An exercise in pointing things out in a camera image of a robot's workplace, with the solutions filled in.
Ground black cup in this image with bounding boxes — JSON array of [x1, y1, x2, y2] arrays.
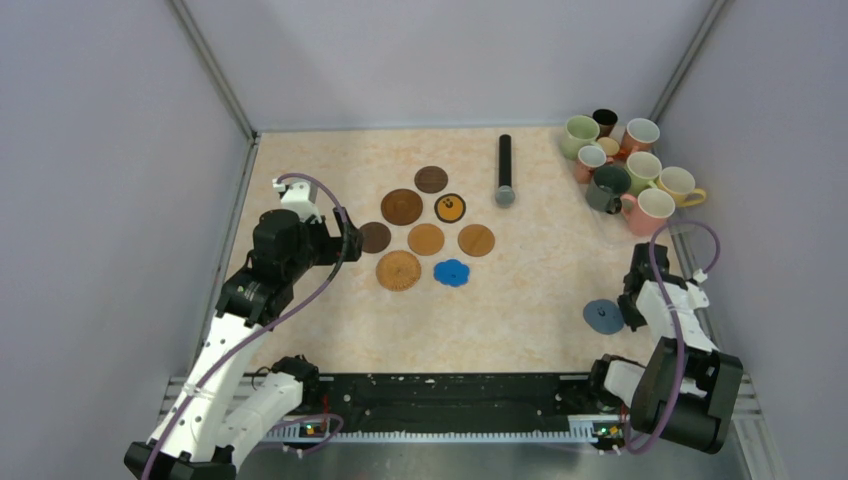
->
[[591, 108, 618, 138]]

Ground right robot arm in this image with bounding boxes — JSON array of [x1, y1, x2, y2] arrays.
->
[[586, 243, 743, 454]]

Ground dark green mug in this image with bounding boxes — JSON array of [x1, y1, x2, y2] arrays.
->
[[585, 164, 631, 215]]

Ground small yellow cup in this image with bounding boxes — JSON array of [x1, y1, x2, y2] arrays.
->
[[596, 136, 621, 159]]

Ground pale green cup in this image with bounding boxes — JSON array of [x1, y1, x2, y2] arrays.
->
[[625, 151, 663, 195]]

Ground brown ringed wooden coaster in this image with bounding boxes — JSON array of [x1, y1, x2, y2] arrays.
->
[[380, 189, 423, 226]]

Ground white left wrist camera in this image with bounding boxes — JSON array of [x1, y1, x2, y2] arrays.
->
[[272, 179, 323, 224]]

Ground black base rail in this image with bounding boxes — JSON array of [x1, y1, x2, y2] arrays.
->
[[294, 373, 625, 434]]

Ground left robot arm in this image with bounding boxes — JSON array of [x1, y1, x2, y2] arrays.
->
[[124, 207, 362, 479]]

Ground yellow mug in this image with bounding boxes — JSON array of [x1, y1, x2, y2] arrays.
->
[[655, 166, 707, 208]]

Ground dark brown wooden coaster bottom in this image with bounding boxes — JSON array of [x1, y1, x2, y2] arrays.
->
[[359, 221, 391, 254]]

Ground woven rattan coaster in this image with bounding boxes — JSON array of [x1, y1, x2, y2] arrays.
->
[[376, 250, 422, 292]]

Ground grey blue coaster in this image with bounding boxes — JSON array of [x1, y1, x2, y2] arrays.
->
[[582, 299, 625, 335]]

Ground light green mug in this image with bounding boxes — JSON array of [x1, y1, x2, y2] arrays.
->
[[559, 115, 600, 160]]

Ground small pink cup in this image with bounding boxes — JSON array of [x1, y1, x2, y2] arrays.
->
[[574, 145, 608, 184]]

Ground blue flower coaster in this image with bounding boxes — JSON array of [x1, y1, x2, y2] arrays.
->
[[433, 259, 471, 288]]

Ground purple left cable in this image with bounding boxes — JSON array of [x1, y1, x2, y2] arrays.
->
[[140, 173, 351, 480]]

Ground light wooden coaster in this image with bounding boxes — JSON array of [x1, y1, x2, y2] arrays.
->
[[457, 224, 496, 257], [407, 223, 445, 256]]

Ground orange face coaster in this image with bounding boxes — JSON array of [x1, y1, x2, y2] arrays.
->
[[434, 193, 467, 224]]

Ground black microphone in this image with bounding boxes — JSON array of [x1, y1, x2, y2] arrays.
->
[[494, 134, 516, 208]]

